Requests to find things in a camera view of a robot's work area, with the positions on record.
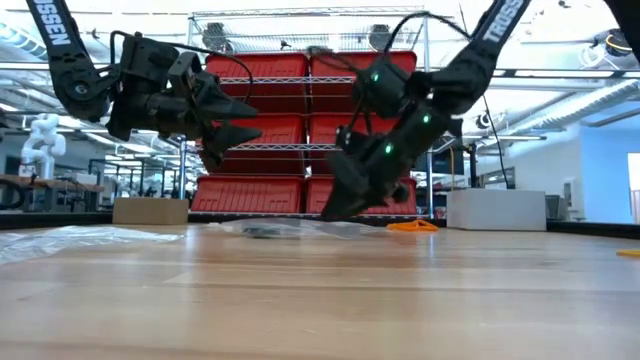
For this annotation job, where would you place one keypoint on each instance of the thin yellow rubber band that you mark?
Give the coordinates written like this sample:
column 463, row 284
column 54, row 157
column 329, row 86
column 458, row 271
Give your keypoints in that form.
column 630, row 253

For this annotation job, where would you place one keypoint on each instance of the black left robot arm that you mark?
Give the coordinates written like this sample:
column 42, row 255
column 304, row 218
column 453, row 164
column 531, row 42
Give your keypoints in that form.
column 55, row 30

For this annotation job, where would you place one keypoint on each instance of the white cardboard box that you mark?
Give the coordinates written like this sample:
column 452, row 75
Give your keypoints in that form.
column 495, row 210

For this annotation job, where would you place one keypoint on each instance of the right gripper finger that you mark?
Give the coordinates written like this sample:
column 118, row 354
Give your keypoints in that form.
column 350, row 205

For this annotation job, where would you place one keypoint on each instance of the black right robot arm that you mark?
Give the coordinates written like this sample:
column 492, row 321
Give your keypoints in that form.
column 500, row 25

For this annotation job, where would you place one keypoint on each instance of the red plastic storage bin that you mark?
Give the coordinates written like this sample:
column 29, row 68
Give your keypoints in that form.
column 250, row 195
column 320, row 195
column 270, row 65
column 327, row 95
column 322, row 130
column 285, row 130

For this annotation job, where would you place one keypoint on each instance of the grey round fixture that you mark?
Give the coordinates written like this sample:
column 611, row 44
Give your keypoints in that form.
column 380, row 36
column 216, row 37

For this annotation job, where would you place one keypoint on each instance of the small brown cardboard box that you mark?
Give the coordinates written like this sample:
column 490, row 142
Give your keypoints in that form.
column 150, row 211

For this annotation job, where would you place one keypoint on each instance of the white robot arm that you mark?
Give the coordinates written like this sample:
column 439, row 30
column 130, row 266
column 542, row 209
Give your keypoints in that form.
column 45, row 142

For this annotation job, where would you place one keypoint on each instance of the wooden work table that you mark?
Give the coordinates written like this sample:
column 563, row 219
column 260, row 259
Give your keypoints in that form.
column 50, row 182

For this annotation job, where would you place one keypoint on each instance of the dark computer monitor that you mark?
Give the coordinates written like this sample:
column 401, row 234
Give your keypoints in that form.
column 447, row 162

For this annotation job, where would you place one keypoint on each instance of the white wall dispenser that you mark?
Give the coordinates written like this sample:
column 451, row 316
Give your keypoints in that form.
column 572, row 195

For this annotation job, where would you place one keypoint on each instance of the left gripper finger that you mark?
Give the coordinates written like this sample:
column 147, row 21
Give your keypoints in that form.
column 225, row 137
column 225, row 107

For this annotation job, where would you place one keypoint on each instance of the orange rubber band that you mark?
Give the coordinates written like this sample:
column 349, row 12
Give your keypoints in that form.
column 422, row 224
column 400, row 228

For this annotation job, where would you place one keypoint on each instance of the clear zip bag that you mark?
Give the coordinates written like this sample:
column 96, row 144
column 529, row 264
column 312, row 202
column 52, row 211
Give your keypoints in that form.
column 310, row 229
column 75, row 239

